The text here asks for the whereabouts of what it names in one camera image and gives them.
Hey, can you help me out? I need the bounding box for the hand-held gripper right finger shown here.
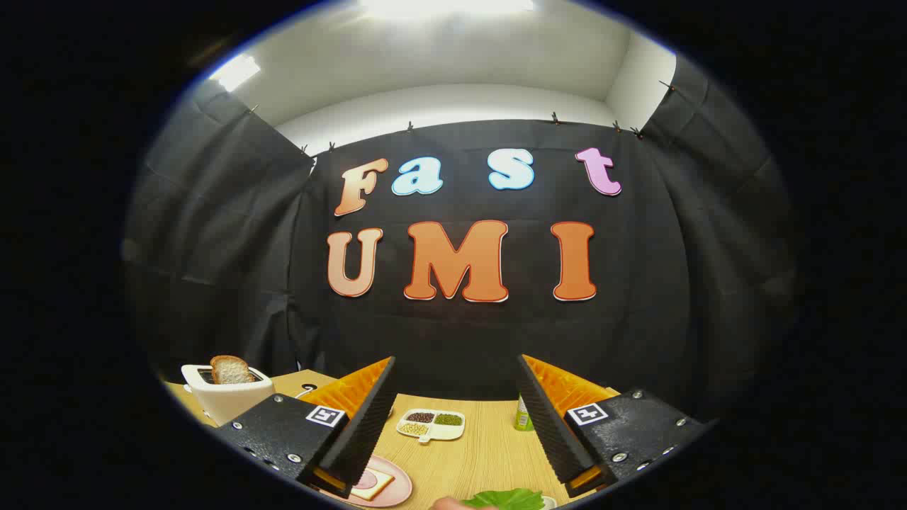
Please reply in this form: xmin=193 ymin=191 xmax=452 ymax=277
xmin=515 ymin=353 xmax=709 ymax=498

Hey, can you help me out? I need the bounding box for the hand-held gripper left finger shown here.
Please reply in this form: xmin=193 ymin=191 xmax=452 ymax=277
xmin=215 ymin=356 xmax=398 ymax=499

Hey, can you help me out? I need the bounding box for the green lettuce leaf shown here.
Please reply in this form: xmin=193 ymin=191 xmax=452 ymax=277
xmin=462 ymin=488 xmax=545 ymax=510

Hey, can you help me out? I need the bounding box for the toasted bread slice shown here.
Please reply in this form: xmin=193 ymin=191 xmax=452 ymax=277
xmin=210 ymin=355 xmax=256 ymax=385

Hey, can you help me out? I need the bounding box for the white bread slice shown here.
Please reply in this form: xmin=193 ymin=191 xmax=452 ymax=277
xmin=351 ymin=469 xmax=395 ymax=502

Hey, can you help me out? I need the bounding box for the pink plate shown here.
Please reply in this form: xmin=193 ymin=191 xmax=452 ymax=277
xmin=322 ymin=455 xmax=413 ymax=508

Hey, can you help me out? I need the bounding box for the white divided dish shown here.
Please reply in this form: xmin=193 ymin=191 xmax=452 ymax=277
xmin=395 ymin=408 xmax=466 ymax=445

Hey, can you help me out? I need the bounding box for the black backdrop cloth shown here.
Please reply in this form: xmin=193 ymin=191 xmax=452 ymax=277
xmin=120 ymin=53 xmax=798 ymax=426

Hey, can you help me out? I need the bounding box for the white toaster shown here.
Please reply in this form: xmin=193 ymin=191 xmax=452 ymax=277
xmin=181 ymin=363 xmax=276 ymax=427

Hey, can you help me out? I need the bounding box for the ceiling light panel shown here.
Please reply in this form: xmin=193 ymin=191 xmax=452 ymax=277
xmin=209 ymin=53 xmax=261 ymax=93

